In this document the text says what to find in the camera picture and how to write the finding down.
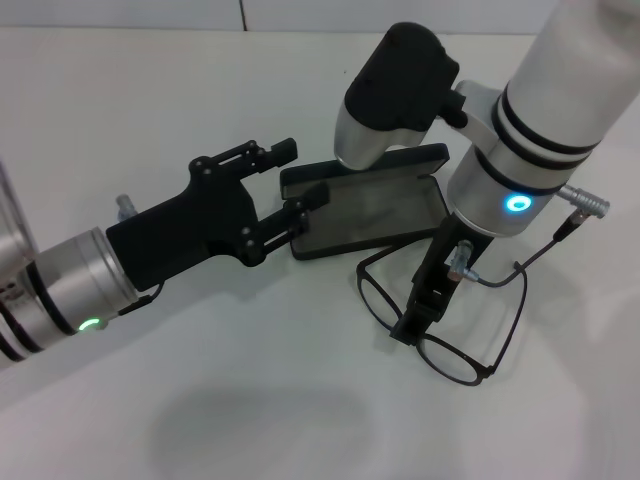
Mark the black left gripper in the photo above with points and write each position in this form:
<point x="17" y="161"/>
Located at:
<point x="200" y="225"/>

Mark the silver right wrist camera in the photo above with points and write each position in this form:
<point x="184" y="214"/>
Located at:
<point x="400" y="75"/>

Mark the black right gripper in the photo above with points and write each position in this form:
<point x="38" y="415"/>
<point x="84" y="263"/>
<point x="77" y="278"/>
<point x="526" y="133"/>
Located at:
<point x="432" y="265"/>

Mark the black round glasses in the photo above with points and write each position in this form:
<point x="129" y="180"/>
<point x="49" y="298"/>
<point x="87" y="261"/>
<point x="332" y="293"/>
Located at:
<point x="452" y="361"/>

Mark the black glasses case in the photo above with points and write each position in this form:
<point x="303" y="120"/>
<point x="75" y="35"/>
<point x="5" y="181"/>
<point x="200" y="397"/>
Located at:
<point x="375" y="215"/>

